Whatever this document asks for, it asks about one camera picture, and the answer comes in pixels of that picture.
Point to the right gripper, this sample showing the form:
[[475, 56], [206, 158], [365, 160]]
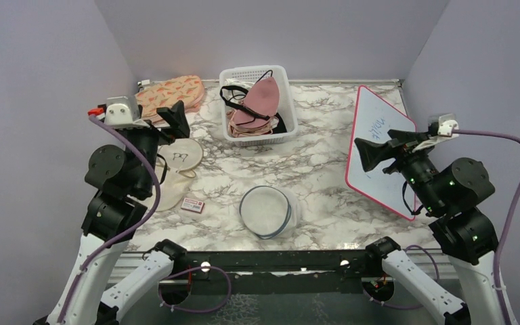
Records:
[[400, 144]]

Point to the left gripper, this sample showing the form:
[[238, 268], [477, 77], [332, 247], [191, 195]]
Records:
[[176, 116]]

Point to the pink lace bra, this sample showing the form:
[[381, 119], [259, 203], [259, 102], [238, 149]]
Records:
[[251, 129]]

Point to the dusty pink padded bra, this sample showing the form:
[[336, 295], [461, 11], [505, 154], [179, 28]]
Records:
[[259, 101]]

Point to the white mesh laundry bag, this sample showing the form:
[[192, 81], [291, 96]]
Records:
[[269, 212]]

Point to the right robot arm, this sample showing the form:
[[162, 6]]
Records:
[[467, 236]]

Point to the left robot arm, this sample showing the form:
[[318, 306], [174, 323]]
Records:
[[124, 177]]

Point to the embroidery hoop with cloth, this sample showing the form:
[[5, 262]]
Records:
[[178, 161]]

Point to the red framed whiteboard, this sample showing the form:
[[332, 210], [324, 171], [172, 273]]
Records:
[[373, 117]]

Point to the carrot pattern pouch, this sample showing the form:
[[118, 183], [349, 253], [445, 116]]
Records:
[[189, 89]]

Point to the red white small box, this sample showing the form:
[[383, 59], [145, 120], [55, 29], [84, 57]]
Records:
[[192, 205]]

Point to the black garment in basket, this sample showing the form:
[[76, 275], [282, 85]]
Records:
[[280, 126]]

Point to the white plastic basket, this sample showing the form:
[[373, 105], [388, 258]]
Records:
[[246, 77]]

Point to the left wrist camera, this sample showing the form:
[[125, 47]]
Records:
[[121, 112]]

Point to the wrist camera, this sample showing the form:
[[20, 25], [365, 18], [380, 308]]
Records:
[[121, 112], [441, 129]]

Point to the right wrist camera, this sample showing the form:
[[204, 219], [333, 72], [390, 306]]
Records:
[[441, 129]]

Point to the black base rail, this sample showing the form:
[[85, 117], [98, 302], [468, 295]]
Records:
[[215, 273]]

